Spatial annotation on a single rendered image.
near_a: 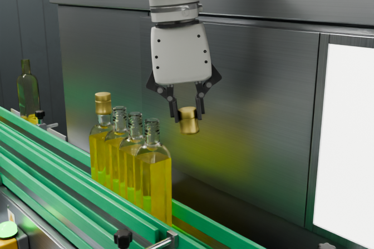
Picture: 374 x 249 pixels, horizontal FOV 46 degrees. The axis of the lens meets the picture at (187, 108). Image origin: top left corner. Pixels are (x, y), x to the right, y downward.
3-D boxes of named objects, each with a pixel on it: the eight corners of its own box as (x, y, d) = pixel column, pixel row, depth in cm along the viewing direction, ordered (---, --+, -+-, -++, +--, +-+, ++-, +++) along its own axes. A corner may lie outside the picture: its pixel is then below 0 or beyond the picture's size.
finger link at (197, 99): (210, 78, 80) (213, 113, 81) (192, 80, 80) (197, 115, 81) (212, 82, 77) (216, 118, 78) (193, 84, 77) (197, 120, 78)
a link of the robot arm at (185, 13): (200, 0, 78) (202, 17, 79) (151, 5, 78) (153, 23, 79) (203, 1, 70) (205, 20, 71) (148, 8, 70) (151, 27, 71)
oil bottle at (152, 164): (173, 240, 91) (172, 143, 86) (152, 251, 88) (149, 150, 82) (156, 229, 95) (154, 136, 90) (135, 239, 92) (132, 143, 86)
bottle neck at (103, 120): (113, 123, 98) (112, 102, 97) (102, 126, 96) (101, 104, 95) (106, 120, 100) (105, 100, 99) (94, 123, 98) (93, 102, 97)
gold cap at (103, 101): (109, 110, 100) (109, 91, 99) (113, 114, 97) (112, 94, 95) (94, 111, 98) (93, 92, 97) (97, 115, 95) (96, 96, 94)
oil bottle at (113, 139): (141, 219, 100) (138, 129, 94) (120, 228, 96) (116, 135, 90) (127, 209, 104) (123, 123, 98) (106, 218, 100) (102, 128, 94)
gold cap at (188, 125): (200, 133, 79) (197, 110, 78) (180, 136, 79) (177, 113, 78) (198, 127, 82) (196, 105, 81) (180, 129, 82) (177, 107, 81)
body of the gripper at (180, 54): (204, 11, 79) (210, 73, 82) (147, 18, 78) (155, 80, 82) (207, 14, 71) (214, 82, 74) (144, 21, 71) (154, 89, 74)
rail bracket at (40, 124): (62, 148, 144) (59, 109, 140) (42, 154, 139) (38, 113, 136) (56, 145, 147) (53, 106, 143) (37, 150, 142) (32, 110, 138)
